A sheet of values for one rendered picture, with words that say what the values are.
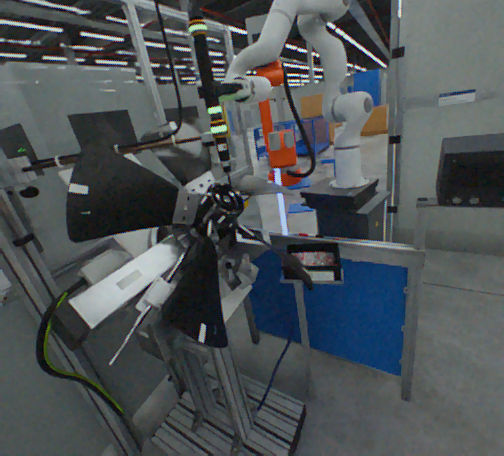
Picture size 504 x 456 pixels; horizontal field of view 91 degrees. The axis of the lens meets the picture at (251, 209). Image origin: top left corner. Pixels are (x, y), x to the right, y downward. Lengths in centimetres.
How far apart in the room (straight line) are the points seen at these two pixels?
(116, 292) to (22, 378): 79
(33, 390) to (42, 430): 18
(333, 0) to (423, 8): 133
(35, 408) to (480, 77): 298
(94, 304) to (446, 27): 244
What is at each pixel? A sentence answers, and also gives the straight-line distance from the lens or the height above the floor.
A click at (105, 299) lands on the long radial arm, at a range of 66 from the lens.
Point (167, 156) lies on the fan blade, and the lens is 85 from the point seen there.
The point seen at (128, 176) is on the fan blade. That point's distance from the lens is 65.
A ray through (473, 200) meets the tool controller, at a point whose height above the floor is 108.
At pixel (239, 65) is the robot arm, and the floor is 159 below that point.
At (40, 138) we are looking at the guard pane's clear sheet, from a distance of 127.
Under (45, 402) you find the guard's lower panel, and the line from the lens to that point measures 149.
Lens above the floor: 143
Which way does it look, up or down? 21 degrees down
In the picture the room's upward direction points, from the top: 10 degrees counter-clockwise
